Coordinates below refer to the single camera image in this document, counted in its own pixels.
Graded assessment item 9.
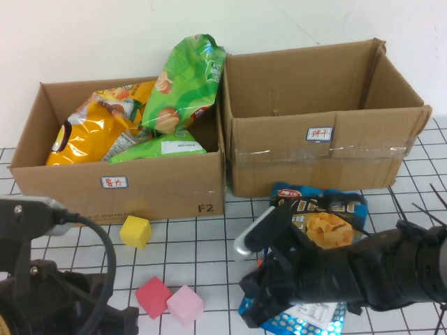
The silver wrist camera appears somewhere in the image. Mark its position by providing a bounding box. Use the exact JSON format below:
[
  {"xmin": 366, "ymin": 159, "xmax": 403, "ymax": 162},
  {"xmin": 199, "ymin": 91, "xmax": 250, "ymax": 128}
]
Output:
[
  {"xmin": 0, "ymin": 195, "xmax": 70, "ymax": 239},
  {"xmin": 233, "ymin": 205, "xmax": 277, "ymax": 262}
]

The cardboard box with F2 print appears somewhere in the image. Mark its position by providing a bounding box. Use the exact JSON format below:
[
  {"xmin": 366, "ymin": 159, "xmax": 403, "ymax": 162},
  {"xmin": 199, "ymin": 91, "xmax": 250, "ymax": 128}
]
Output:
[{"xmin": 8, "ymin": 77, "xmax": 227, "ymax": 230}]

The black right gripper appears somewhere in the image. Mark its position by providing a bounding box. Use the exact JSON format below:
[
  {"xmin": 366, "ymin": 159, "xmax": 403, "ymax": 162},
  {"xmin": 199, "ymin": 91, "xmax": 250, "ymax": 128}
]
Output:
[{"xmin": 239, "ymin": 200, "xmax": 353, "ymax": 329}]

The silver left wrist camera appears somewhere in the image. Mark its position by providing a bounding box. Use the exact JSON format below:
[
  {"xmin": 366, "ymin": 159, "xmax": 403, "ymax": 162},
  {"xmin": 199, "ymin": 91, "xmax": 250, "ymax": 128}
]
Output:
[{"xmin": 0, "ymin": 195, "xmax": 70, "ymax": 239}]

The yellow chips bag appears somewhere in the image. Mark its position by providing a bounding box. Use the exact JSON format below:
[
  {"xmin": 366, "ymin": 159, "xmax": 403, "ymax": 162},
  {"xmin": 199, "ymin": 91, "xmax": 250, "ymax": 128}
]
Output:
[{"xmin": 45, "ymin": 80, "xmax": 157, "ymax": 167}]

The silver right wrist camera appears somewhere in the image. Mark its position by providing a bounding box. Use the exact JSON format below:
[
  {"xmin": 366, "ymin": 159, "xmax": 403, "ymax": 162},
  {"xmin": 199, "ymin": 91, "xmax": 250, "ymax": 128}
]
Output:
[{"xmin": 233, "ymin": 205, "xmax": 277, "ymax": 262}]

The black zip tie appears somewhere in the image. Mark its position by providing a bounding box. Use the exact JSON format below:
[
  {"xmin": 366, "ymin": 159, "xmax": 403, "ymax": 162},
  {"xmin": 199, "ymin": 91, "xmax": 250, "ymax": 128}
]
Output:
[
  {"xmin": 428, "ymin": 183, "xmax": 447, "ymax": 207},
  {"xmin": 387, "ymin": 188, "xmax": 420, "ymax": 238},
  {"xmin": 411, "ymin": 204, "xmax": 438, "ymax": 223}
]

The blue shrimp chips bag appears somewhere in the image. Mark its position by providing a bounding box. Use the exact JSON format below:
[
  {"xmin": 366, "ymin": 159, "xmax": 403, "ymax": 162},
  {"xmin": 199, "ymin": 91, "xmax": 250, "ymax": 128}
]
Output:
[{"xmin": 239, "ymin": 181, "xmax": 370, "ymax": 335}]

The green Lay's chips bag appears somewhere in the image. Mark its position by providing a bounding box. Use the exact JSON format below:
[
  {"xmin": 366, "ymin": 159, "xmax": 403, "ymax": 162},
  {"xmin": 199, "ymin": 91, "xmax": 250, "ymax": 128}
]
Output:
[{"xmin": 140, "ymin": 33, "xmax": 227, "ymax": 135}]

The taped cardboard box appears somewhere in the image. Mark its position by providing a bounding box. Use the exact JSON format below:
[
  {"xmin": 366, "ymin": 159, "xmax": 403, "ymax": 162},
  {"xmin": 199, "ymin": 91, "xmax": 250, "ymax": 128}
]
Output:
[{"xmin": 220, "ymin": 37, "xmax": 433, "ymax": 199}]

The white label with red writing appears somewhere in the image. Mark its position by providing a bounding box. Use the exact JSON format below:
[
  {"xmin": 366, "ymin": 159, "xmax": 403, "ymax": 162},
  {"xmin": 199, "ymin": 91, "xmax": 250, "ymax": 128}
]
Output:
[
  {"xmin": 306, "ymin": 126, "xmax": 334, "ymax": 142},
  {"xmin": 101, "ymin": 176, "xmax": 129, "ymax": 189}
]

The pink foam cube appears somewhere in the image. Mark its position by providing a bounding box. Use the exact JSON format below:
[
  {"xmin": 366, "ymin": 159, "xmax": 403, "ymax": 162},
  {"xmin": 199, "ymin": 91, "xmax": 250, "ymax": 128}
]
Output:
[{"xmin": 166, "ymin": 284, "xmax": 205, "ymax": 329}]

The black left camera bracket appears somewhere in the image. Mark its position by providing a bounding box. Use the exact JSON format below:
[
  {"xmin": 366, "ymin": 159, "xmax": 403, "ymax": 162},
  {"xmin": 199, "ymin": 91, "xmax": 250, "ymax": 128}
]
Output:
[{"xmin": 0, "ymin": 202, "xmax": 50, "ymax": 290}]

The black left camera cable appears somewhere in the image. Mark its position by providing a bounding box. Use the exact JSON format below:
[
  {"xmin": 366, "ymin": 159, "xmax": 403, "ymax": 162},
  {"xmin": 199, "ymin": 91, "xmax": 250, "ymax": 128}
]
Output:
[{"xmin": 64, "ymin": 211, "xmax": 118, "ymax": 335}]

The red foam cube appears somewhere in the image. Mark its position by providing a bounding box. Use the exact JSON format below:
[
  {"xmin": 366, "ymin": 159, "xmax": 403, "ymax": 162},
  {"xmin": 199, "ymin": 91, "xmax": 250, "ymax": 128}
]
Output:
[{"xmin": 135, "ymin": 275, "xmax": 173, "ymax": 320}]

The small green snack bag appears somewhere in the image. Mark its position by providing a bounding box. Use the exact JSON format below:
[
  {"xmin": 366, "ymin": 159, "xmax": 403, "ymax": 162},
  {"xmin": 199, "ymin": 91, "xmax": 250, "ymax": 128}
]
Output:
[{"xmin": 108, "ymin": 129, "xmax": 207, "ymax": 165}]

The yellow foam cube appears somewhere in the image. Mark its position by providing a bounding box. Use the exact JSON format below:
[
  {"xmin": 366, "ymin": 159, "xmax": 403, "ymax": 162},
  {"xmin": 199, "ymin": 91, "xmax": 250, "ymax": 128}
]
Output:
[{"xmin": 119, "ymin": 215, "xmax": 153, "ymax": 250}]

